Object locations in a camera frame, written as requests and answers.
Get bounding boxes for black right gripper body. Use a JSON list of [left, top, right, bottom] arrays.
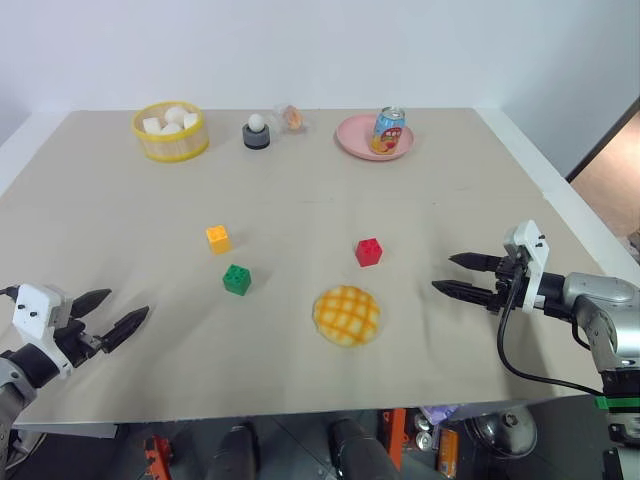
[[492, 254, 531, 314]]

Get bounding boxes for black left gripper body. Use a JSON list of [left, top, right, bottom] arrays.
[[52, 315, 109, 366]]

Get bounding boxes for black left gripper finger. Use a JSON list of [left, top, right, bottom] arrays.
[[102, 306, 151, 354], [69, 288, 112, 318]]

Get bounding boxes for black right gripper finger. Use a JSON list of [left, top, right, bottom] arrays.
[[431, 279, 497, 308], [448, 252, 502, 274]]

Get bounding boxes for red toy block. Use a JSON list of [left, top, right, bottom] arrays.
[[355, 238, 384, 269]]

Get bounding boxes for yellow pineapple bun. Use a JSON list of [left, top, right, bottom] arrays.
[[312, 284, 382, 347]]

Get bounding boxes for green toy block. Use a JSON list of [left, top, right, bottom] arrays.
[[222, 264, 252, 295]]

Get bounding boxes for purple plastic bag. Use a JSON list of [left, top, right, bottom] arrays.
[[419, 403, 457, 427]]

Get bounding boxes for yellow toy block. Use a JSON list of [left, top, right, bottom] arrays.
[[205, 225, 234, 256]]

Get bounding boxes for orange metal stand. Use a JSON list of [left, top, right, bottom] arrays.
[[382, 408, 408, 472], [144, 433, 177, 480]]

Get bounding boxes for grey round dome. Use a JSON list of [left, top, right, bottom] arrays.
[[464, 404, 539, 459]]

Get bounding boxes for brown wooden door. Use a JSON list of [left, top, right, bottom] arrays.
[[565, 96, 640, 242]]

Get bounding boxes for colourful drink can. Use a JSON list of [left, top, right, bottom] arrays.
[[370, 105, 406, 155]]

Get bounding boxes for dark rounded shape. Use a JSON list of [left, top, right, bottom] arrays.
[[206, 424, 262, 480], [327, 418, 397, 480]]

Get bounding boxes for yellow rimmed bamboo basket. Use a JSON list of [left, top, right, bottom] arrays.
[[131, 101, 210, 164]]

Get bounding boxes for pink plate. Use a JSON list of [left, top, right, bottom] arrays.
[[335, 113, 416, 162]]

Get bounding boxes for beige table cloth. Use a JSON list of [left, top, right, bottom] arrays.
[[0, 107, 609, 422]]

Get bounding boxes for grey egg holder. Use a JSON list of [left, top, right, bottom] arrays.
[[241, 122, 272, 151]]

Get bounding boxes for clear plastic wrapped snack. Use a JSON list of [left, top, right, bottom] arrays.
[[272, 103, 314, 135]]

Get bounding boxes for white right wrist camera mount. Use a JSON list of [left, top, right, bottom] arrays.
[[502, 219, 551, 314]]

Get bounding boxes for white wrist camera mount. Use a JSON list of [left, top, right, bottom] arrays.
[[502, 219, 551, 314], [10, 283, 76, 374]]

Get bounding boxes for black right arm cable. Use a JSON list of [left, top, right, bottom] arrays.
[[496, 272, 609, 397]]

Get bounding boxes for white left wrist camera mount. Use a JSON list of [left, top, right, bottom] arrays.
[[10, 283, 76, 374]]

